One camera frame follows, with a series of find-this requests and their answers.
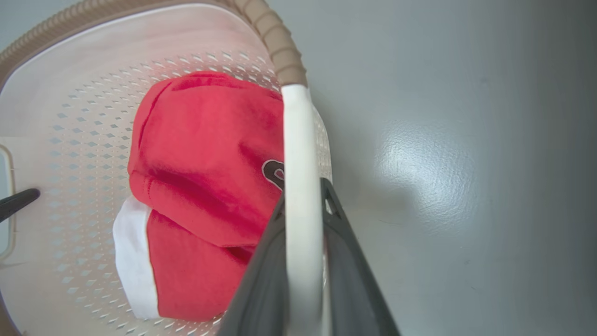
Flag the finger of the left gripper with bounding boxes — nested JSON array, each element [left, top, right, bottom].
[[0, 188, 41, 223]]

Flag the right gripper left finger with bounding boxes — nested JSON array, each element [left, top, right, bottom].
[[218, 198, 291, 336]]

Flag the cream laundry basket brown rim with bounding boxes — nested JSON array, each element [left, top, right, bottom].
[[0, 0, 334, 336]]

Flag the red garment with white stripe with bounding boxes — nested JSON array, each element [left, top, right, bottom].
[[113, 70, 286, 322]]

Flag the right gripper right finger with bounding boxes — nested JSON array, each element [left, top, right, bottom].
[[321, 178, 402, 336]]

